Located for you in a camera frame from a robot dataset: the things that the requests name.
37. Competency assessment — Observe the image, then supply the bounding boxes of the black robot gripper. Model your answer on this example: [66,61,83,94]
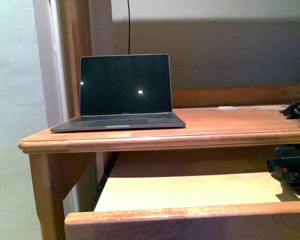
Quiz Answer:
[266,146,300,196]

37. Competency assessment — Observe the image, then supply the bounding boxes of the wooden desk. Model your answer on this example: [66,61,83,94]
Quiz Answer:
[19,85,300,240]

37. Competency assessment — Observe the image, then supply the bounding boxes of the wooden desk drawer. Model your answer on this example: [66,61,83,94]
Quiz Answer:
[65,146,300,240]

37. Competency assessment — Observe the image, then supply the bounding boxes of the grey open laptop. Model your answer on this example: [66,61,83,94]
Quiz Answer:
[51,54,186,133]

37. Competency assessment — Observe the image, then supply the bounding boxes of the black hanging wall cable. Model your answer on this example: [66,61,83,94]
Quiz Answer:
[126,0,131,55]

